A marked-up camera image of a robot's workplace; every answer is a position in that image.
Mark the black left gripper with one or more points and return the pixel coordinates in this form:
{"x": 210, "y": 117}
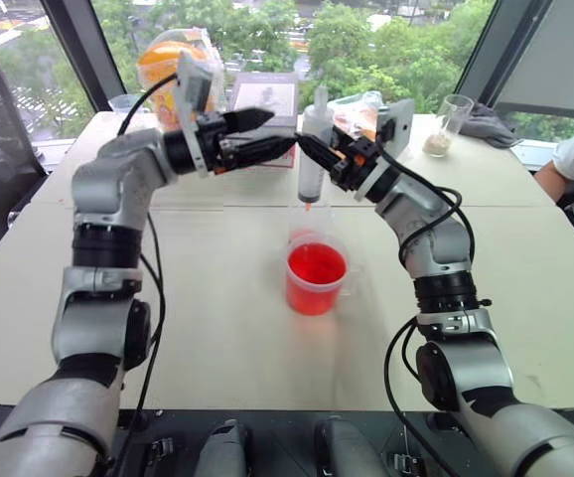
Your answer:
{"x": 213, "y": 141}

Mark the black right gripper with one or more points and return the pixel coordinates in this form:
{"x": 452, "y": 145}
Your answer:
{"x": 359, "y": 166}

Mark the large clear plastic syringe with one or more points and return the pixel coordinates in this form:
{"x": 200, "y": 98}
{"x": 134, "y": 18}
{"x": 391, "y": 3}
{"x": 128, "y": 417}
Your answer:
{"x": 311, "y": 169}

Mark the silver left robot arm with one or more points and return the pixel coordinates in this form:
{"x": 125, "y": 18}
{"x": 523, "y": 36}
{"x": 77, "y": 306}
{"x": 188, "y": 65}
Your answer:
{"x": 103, "y": 318}

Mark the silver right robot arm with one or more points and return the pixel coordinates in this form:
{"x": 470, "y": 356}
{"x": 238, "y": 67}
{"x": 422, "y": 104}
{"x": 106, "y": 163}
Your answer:
{"x": 471, "y": 358}

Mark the empty clear plastic cup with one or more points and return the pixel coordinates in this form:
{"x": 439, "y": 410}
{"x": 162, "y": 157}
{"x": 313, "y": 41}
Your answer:
{"x": 324, "y": 218}

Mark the clear plastic measuring cup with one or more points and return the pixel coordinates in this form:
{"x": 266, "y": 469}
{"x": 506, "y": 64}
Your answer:
{"x": 123, "y": 103}

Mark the plastic cup with red liquid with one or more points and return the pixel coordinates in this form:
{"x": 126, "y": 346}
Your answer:
{"x": 317, "y": 283}

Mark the purple white box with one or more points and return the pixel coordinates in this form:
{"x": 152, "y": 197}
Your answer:
{"x": 267, "y": 94}

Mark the clear bag with orange contents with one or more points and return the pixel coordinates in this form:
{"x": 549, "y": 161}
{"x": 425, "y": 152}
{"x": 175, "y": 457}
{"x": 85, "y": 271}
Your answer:
{"x": 354, "y": 107}

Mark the tall clear drinking glass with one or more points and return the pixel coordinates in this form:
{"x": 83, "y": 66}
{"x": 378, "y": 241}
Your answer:
{"x": 448, "y": 124}

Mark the orange and clear plastic bag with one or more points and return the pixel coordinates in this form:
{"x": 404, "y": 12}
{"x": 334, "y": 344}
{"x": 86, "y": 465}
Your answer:
{"x": 160, "y": 64}

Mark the grey crumpled cloth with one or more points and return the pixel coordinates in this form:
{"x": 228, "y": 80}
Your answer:
{"x": 488, "y": 126}

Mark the grey roller blind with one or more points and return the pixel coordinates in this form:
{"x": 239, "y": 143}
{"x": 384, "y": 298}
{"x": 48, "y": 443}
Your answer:
{"x": 555, "y": 54}

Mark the dark grey rounded shape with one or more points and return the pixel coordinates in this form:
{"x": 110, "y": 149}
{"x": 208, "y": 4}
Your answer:
{"x": 225, "y": 449}
{"x": 346, "y": 449}

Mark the black buckle clip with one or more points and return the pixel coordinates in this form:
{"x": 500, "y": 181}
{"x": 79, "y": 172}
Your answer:
{"x": 160, "y": 452}
{"x": 408, "y": 464}

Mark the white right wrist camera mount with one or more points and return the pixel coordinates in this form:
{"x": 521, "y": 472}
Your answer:
{"x": 400, "y": 121}

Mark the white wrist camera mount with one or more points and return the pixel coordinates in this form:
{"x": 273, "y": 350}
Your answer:
{"x": 400, "y": 121}
{"x": 193, "y": 82}

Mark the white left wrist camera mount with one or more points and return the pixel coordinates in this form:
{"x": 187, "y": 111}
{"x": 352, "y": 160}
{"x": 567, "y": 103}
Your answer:
{"x": 193, "y": 82}

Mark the dark window frame pillar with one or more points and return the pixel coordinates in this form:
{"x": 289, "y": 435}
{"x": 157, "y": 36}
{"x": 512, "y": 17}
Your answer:
{"x": 485, "y": 45}
{"x": 86, "y": 54}

